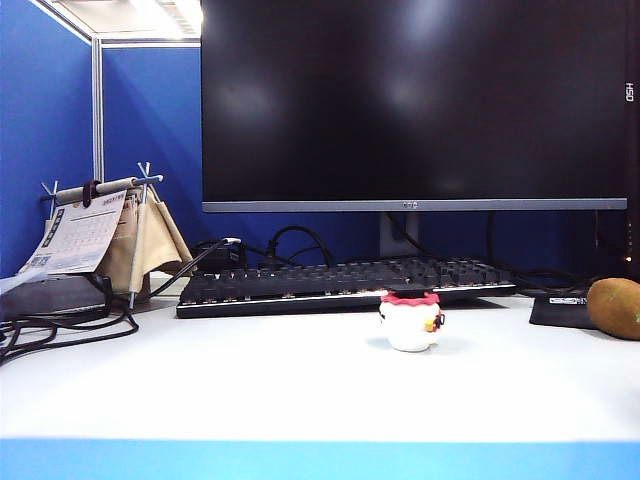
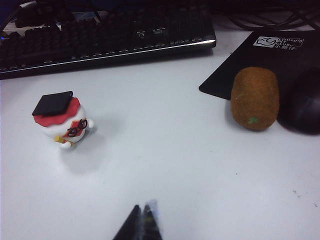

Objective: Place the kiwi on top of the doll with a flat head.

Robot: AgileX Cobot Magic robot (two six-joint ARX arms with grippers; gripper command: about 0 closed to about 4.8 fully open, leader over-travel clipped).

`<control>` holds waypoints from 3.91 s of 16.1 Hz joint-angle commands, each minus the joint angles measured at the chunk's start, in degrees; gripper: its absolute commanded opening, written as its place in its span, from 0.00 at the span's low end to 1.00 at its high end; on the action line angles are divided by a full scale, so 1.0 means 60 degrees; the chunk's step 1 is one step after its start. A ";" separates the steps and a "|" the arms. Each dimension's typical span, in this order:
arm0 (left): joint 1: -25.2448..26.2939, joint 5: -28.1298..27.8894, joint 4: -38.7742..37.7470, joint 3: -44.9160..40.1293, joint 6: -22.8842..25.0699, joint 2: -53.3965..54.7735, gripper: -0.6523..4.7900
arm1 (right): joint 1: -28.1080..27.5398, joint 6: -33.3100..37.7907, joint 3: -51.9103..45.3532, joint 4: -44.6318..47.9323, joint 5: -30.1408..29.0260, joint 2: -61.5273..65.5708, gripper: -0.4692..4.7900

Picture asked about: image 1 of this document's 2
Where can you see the brown plush kiwi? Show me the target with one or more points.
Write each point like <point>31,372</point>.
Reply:
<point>615,310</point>

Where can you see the black flat notebook device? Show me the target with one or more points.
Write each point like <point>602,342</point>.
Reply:
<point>45,297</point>

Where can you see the black mechanical keyboard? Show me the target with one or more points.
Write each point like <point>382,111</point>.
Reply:
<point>300,290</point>

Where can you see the grey monitor stand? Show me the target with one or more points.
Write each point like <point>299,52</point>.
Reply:
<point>397,235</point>

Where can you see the black power adapter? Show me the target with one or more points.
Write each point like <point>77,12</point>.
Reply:
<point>220,257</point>

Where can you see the large black computer monitor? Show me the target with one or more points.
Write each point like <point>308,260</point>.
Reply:
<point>410,100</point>

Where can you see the beige canvas desk calendar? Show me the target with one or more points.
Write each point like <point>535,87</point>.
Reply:
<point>145,240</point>

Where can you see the black mouse pad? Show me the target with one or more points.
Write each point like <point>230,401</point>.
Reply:
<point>560,312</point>

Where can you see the black monitor with HSD print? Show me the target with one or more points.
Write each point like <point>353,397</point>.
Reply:
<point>634,150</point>

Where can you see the aluminium partition frame post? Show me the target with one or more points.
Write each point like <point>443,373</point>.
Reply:
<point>97,110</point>

